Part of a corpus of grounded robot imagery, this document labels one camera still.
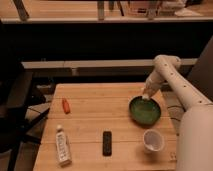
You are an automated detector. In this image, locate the white plastic bottle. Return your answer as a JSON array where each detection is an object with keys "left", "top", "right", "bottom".
[{"left": 55, "top": 125, "right": 71, "bottom": 167}]

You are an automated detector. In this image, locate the white sponge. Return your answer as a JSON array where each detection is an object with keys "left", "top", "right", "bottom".
[{"left": 142, "top": 94, "right": 150, "bottom": 100}]

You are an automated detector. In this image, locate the black office chair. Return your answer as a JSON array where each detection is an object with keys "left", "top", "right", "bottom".
[{"left": 0, "top": 20, "right": 49, "bottom": 171}]

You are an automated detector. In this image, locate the metal rail beam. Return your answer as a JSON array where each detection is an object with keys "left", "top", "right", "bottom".
[{"left": 21, "top": 58, "right": 199, "bottom": 70}]

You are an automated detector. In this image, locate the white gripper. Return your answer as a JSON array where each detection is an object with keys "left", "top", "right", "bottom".
[{"left": 143, "top": 79, "right": 162, "bottom": 98}]

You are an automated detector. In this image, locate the dark cabinet panel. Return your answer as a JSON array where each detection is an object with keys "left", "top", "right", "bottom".
[{"left": 187, "top": 36, "right": 213, "bottom": 101}]

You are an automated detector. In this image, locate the black remote control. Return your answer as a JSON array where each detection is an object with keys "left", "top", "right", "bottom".
[{"left": 102, "top": 131, "right": 112, "bottom": 156}]

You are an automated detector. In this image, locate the black cable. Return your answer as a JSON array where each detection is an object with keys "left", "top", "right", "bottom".
[{"left": 166, "top": 105, "right": 184, "bottom": 124}]

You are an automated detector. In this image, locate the white plastic cup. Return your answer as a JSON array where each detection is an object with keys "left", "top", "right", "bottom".
[{"left": 143, "top": 129, "right": 165, "bottom": 153}]

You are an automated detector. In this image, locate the orange carrot toy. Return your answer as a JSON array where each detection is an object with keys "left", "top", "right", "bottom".
[{"left": 62, "top": 98, "right": 70, "bottom": 114}]

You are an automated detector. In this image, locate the green ceramic bowl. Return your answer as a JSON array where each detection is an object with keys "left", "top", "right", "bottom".
[{"left": 129, "top": 96, "right": 161, "bottom": 126}]

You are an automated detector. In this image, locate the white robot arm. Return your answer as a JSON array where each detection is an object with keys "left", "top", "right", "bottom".
[{"left": 142, "top": 55, "right": 213, "bottom": 171}]

